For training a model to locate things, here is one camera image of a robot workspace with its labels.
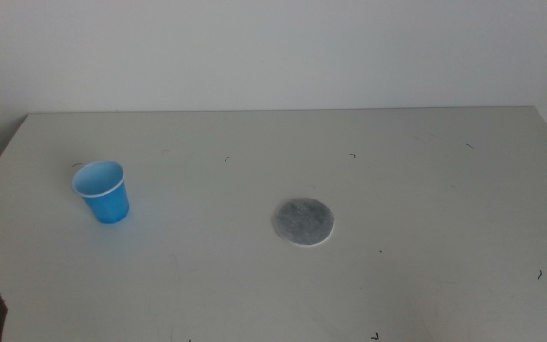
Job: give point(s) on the blue plastic cup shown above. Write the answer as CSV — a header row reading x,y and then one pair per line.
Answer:
x,y
107,204

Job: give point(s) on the grey round cup mat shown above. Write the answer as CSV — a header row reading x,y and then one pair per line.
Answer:
x,y
304,222

